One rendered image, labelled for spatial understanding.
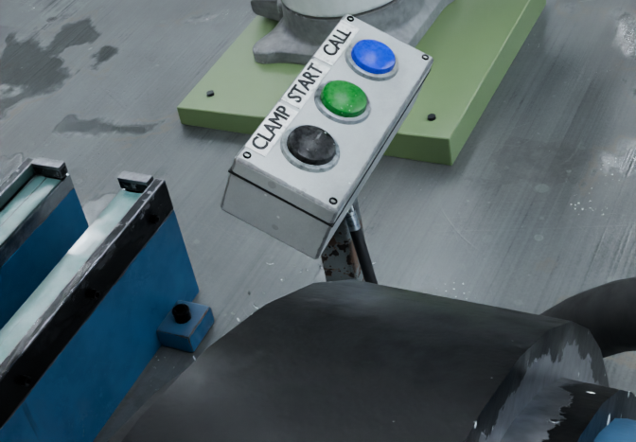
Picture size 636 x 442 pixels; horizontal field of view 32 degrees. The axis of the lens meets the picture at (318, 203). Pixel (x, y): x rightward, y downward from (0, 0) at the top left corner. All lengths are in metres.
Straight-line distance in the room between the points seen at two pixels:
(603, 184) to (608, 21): 0.29
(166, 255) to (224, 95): 0.31
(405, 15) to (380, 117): 0.49
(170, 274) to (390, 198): 0.23
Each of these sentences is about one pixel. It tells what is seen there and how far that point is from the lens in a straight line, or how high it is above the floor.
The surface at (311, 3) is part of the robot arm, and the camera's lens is 1.17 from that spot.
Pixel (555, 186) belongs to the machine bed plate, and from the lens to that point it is 1.04.
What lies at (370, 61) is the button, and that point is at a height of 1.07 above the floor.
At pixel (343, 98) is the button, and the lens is 0.70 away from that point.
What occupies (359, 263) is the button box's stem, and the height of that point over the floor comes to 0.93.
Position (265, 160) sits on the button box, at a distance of 0.66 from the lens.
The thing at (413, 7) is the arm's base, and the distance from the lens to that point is 1.20.
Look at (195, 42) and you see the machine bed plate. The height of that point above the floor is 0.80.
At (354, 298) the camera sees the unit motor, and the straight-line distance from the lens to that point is 0.15.
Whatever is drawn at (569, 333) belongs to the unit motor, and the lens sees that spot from 0.16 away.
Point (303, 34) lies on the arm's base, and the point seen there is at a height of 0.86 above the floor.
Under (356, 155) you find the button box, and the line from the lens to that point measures 0.68.
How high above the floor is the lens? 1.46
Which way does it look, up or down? 38 degrees down
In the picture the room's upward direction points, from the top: 12 degrees counter-clockwise
